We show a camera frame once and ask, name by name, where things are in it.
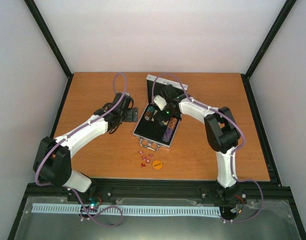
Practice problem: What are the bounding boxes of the red poker chip stack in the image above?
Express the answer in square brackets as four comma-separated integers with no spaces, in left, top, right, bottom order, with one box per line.
[167,117,178,130]

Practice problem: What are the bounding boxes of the brown poker chip stack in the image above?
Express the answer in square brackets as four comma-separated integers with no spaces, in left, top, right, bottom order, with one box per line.
[144,110,154,121]

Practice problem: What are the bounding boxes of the blue poker chip stack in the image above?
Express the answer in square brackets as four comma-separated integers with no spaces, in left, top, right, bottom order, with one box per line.
[147,106,155,112]

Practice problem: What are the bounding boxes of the purple poker chip stack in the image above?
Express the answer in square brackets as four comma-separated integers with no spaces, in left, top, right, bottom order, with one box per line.
[162,127,174,143]

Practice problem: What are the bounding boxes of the aluminium poker case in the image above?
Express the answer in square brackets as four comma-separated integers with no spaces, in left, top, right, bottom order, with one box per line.
[133,74,188,151]

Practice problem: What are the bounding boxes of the orange dealer button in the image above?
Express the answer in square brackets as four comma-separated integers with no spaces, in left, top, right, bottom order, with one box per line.
[152,160,163,170]

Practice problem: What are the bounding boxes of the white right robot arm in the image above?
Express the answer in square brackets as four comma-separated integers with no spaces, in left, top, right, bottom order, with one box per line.
[151,84,244,202]

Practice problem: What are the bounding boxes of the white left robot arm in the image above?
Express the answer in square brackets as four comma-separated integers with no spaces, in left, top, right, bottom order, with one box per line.
[33,92,138,202]

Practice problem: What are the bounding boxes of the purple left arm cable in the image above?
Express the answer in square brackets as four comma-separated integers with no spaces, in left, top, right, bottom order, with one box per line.
[34,72,124,228]

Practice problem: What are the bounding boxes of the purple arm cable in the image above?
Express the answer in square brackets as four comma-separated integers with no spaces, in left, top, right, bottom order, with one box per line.
[34,72,124,228]
[150,73,264,224]

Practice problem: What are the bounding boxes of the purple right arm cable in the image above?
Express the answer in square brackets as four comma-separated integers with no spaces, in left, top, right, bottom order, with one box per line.
[150,73,264,224]

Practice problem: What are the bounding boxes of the light blue cable duct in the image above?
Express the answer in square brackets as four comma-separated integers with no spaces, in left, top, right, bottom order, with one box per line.
[31,203,221,218]

